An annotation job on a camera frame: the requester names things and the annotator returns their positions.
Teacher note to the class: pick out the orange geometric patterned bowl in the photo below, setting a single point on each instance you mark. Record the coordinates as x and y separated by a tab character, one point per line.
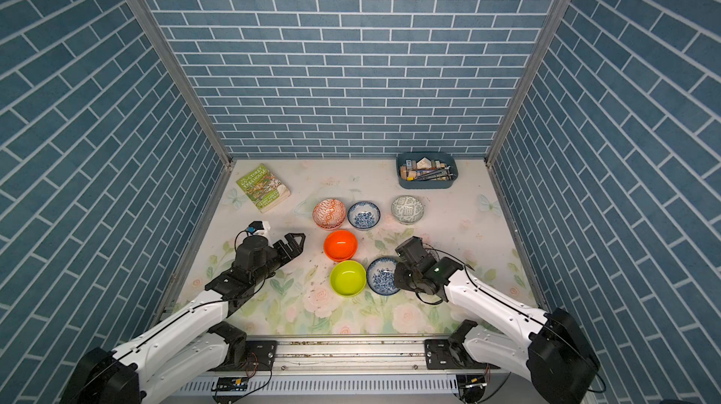
329	214

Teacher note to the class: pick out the metal mounting rail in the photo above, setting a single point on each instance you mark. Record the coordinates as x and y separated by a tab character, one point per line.
458	365

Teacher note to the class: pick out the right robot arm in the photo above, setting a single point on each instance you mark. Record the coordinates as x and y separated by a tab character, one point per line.
507	319

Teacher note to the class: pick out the plain orange bowl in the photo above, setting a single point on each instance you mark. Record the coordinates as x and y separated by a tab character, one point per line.
340	245

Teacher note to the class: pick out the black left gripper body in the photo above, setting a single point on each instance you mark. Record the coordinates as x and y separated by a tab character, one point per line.
272	261

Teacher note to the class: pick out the lime green bowl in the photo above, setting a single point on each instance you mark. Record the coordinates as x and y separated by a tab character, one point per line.
348	278

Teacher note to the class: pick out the green patterned bowl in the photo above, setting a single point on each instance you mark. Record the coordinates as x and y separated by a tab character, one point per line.
407	210

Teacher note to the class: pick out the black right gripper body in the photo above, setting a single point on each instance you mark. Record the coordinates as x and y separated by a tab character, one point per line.
407	279

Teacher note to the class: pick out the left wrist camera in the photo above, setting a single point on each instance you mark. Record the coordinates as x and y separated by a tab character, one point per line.
259	228

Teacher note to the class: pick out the teal plastic bin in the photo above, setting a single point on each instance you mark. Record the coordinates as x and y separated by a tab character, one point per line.
446	158

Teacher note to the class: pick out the blue floral bowl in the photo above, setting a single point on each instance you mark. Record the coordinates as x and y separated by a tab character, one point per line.
363	215
380	276

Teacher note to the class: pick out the green paperback book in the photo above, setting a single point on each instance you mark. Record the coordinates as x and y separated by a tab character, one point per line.
263	188

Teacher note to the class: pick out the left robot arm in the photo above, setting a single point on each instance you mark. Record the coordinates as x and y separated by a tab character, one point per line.
195	340

